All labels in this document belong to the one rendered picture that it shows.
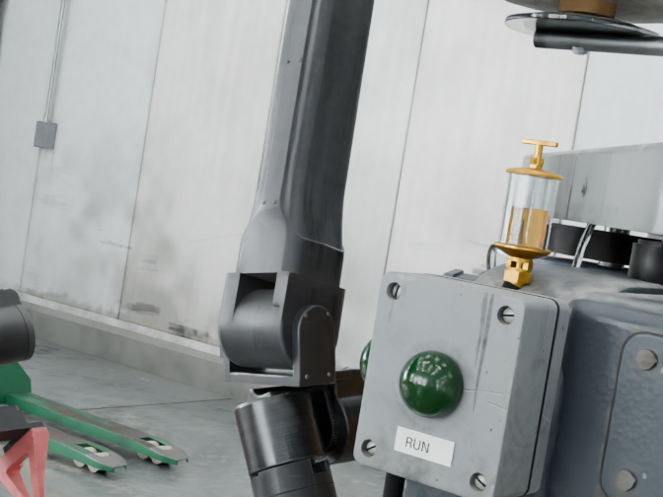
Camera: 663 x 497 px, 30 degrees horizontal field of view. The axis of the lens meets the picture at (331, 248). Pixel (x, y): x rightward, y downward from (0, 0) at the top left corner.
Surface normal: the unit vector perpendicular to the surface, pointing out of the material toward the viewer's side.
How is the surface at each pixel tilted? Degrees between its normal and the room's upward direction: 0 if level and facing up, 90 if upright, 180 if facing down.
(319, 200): 73
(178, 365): 90
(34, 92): 90
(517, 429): 90
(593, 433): 90
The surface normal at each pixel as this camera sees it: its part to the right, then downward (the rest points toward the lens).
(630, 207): -0.99, -0.15
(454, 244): -0.59, -0.05
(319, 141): 0.67, -0.04
